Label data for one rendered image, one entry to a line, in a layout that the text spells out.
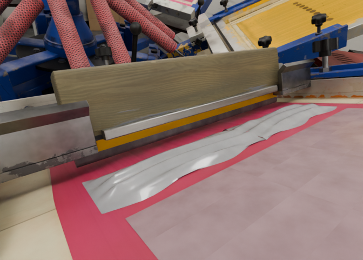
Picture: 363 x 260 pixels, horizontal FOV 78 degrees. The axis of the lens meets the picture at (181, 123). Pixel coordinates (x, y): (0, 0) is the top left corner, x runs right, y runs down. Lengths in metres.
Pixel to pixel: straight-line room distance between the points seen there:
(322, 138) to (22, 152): 0.28
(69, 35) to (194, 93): 0.49
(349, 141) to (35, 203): 0.28
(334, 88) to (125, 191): 0.41
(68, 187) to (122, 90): 0.11
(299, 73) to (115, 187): 0.38
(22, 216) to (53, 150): 0.06
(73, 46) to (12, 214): 0.54
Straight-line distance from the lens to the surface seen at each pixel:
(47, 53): 1.01
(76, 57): 0.68
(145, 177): 0.20
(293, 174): 0.19
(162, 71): 0.28
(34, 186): 0.27
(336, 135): 0.28
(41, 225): 0.19
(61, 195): 0.22
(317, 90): 0.51
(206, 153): 0.23
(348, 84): 0.49
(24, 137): 0.23
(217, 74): 0.33
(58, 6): 0.79
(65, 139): 0.23
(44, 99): 0.47
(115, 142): 0.27
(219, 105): 0.31
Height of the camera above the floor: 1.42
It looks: 38 degrees down
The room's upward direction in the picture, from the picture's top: 12 degrees clockwise
